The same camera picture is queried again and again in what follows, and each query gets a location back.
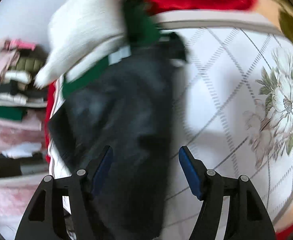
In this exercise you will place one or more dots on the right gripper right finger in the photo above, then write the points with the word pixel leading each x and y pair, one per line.
pixel 247 215

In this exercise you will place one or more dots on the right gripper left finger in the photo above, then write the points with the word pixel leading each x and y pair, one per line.
pixel 44 216

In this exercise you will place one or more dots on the black leather jacket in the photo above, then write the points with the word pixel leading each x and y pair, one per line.
pixel 129 107

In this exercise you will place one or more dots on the clothes rack with garments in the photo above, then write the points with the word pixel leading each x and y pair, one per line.
pixel 20 62

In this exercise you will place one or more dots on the pink floral curtain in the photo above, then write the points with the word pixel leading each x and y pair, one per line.
pixel 22 164

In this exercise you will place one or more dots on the red floral blanket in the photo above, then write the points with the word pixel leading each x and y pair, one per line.
pixel 233 101

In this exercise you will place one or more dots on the white fluffy folded garment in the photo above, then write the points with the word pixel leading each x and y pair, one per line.
pixel 81 32

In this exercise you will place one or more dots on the green folded garment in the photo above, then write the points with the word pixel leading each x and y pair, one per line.
pixel 141 31

